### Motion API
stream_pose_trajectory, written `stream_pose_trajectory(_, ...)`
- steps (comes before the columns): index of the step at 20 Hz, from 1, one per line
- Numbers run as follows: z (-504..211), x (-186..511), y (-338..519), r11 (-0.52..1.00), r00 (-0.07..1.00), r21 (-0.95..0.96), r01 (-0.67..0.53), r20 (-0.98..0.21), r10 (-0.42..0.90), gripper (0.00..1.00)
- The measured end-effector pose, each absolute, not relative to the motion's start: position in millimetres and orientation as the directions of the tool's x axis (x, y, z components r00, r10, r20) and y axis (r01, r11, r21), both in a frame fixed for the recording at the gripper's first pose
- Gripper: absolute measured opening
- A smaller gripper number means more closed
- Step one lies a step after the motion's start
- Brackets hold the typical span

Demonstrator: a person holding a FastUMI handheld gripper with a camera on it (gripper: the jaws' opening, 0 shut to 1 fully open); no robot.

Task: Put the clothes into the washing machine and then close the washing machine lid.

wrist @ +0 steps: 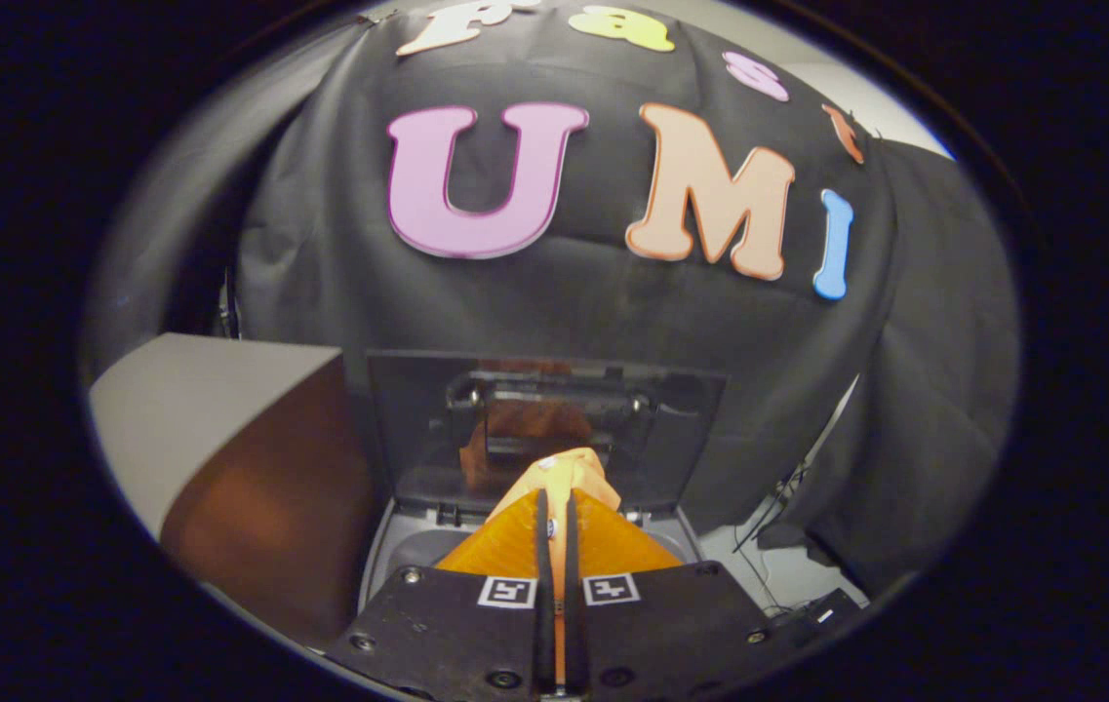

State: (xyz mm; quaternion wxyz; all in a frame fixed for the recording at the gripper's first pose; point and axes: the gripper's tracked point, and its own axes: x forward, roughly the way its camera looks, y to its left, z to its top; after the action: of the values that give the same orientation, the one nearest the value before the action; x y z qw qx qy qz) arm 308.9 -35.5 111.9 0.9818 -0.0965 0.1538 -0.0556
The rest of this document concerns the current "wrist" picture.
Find white cabinet with dark top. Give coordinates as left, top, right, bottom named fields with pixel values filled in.
left=89, top=331, right=389, bottom=649

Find grey washing machine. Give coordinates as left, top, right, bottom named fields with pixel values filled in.
left=356, top=497, right=706, bottom=625

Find black backdrop cloth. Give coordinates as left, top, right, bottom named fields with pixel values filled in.
left=86, top=0, right=1021, bottom=596

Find black box on floor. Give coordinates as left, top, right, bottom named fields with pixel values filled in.
left=769, top=588, right=862, bottom=637

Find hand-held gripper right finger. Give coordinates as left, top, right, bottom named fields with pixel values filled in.
left=564, top=487, right=784, bottom=699

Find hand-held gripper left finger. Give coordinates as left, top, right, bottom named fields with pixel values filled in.
left=325, top=487, right=555, bottom=699

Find cables on floor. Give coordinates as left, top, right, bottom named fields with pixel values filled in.
left=730, top=466, right=813, bottom=617

